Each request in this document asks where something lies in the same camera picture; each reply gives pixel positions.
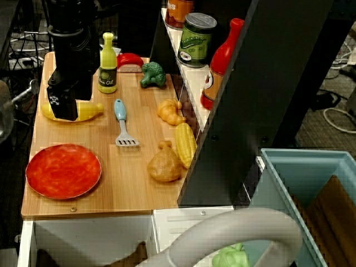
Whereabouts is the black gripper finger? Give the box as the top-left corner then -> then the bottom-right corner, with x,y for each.
46,85 -> 79,122
75,80 -> 94,102

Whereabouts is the brown cardboard piece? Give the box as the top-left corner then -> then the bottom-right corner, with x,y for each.
36,241 -> 148,267

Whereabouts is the orange beans toy can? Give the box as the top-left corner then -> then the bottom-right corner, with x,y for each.
164,0 -> 195,29

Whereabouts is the white floor cable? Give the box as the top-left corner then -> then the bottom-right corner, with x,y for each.
323,107 -> 356,135

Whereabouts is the blue plastic bin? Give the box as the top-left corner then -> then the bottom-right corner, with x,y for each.
249,147 -> 356,267

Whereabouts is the red ketchup toy bottle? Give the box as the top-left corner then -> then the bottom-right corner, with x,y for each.
200,18 -> 245,111

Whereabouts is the black kitchen frame panel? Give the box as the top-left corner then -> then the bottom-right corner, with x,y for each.
177,0 -> 334,208

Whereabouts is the white power strip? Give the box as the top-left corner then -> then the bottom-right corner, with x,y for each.
8,56 -> 45,71

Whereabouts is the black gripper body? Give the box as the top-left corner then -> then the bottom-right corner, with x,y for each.
47,66 -> 95,90

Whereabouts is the red tuna sushi toy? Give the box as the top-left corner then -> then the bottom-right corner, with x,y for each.
116,52 -> 145,73

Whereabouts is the light green toy pepper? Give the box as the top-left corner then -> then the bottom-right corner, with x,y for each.
211,242 -> 250,267

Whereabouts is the blue handled grey spatula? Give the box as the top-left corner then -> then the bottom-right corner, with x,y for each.
113,98 -> 140,147

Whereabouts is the red round plate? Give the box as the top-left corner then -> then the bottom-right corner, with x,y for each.
25,144 -> 102,200

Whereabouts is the grey toy faucet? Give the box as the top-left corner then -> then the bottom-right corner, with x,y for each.
135,207 -> 303,267

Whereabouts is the toy croissant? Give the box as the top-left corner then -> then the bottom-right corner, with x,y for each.
157,99 -> 187,126

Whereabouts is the green peas toy can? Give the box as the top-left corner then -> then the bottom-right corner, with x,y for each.
177,12 -> 217,69

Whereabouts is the white toy sink unit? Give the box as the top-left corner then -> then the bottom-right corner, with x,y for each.
17,205 -> 235,267

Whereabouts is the olive oil toy bottle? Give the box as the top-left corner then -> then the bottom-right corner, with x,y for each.
97,32 -> 118,94

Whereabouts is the yellow toy corn cob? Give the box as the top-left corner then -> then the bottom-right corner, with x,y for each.
174,122 -> 197,170

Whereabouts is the brown board inside bin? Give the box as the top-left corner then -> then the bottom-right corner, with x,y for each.
289,175 -> 356,267

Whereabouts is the yellow toy banana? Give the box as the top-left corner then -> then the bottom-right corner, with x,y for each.
41,102 -> 105,122

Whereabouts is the toy chicken drumstick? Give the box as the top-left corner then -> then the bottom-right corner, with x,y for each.
146,140 -> 183,183

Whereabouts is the green toy broccoli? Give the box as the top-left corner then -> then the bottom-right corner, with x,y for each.
139,61 -> 167,89

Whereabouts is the metal clamp bar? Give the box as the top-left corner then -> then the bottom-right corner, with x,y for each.
11,79 -> 39,104

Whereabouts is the white kitchen shelf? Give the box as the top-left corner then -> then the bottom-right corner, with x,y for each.
160,7 -> 220,133

